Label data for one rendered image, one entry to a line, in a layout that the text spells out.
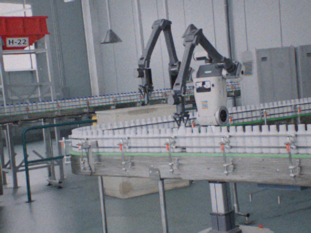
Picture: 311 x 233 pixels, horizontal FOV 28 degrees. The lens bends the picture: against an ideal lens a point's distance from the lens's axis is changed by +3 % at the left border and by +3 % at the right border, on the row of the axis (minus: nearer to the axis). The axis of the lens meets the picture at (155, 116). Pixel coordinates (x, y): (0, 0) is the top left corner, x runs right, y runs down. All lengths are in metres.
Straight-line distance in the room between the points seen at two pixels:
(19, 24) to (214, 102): 6.41
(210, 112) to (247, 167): 0.98
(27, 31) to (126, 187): 3.67
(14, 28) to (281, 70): 4.44
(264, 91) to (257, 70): 0.37
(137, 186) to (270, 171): 4.72
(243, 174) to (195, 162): 0.38
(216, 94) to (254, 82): 5.45
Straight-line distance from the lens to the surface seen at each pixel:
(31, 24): 10.72
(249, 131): 3.83
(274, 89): 10.26
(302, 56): 10.68
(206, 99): 4.72
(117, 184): 8.31
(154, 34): 4.66
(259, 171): 3.79
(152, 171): 4.32
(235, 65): 4.62
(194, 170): 4.08
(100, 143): 4.70
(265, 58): 10.17
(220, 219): 4.85
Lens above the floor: 1.48
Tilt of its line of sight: 3 degrees down
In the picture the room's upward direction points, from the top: 6 degrees counter-clockwise
